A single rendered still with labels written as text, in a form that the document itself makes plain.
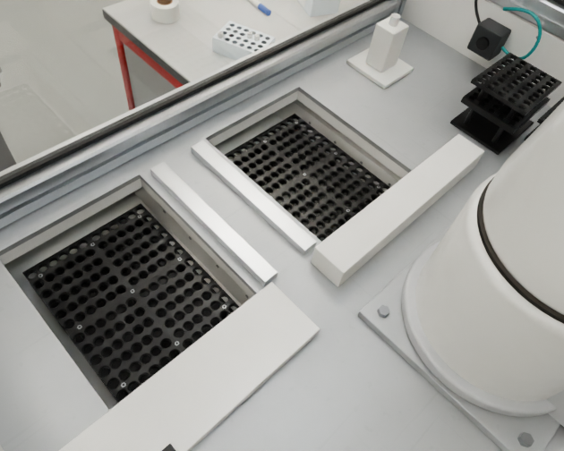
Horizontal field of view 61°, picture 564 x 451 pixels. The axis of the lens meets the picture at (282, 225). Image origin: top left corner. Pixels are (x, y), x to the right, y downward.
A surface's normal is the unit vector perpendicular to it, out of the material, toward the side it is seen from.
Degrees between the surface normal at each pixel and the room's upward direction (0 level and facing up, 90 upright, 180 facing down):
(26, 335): 0
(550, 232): 79
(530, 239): 82
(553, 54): 90
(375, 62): 90
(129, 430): 0
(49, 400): 0
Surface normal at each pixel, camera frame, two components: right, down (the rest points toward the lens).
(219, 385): 0.11, -0.58
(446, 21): -0.72, 0.52
